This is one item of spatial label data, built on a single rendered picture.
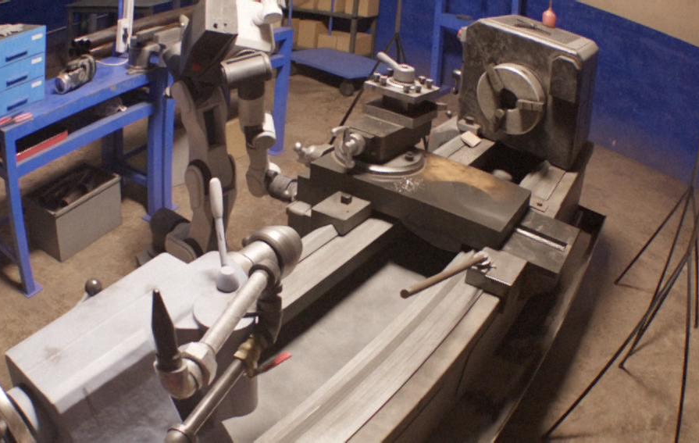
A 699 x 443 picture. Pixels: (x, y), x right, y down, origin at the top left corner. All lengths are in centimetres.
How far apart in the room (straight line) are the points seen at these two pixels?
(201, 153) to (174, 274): 151
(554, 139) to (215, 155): 126
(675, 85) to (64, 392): 537
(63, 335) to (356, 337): 91
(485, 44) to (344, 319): 123
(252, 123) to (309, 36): 425
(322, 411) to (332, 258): 54
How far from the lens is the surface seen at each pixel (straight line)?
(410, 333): 141
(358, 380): 127
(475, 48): 244
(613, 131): 577
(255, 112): 215
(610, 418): 263
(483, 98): 225
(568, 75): 229
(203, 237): 258
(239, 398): 94
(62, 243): 320
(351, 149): 177
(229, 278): 91
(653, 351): 313
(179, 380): 60
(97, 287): 100
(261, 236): 111
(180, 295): 91
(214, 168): 243
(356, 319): 163
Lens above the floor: 168
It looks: 29 degrees down
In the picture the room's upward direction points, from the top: 5 degrees clockwise
